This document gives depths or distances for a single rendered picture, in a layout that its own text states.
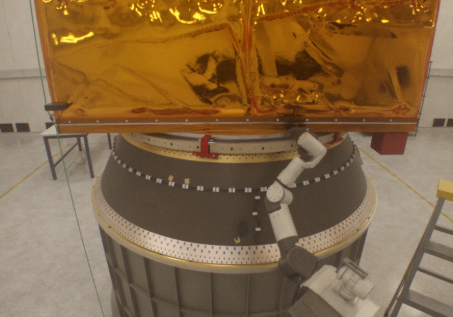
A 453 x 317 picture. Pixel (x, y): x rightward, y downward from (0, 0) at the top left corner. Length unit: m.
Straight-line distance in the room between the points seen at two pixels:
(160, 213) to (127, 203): 0.26
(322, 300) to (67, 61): 1.47
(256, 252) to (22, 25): 7.55
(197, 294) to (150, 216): 0.50
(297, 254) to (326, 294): 0.17
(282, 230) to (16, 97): 7.94
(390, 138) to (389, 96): 0.29
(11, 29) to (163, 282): 7.41
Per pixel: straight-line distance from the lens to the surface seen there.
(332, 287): 1.14
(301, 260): 1.16
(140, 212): 1.66
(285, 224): 1.19
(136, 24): 1.40
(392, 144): 1.81
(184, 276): 1.63
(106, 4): 1.45
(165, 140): 1.50
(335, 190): 1.72
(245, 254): 1.48
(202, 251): 1.49
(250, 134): 1.43
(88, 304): 3.07
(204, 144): 1.39
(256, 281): 1.60
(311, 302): 1.09
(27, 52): 8.17
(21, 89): 8.42
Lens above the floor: 2.19
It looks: 21 degrees down
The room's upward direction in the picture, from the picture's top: straight up
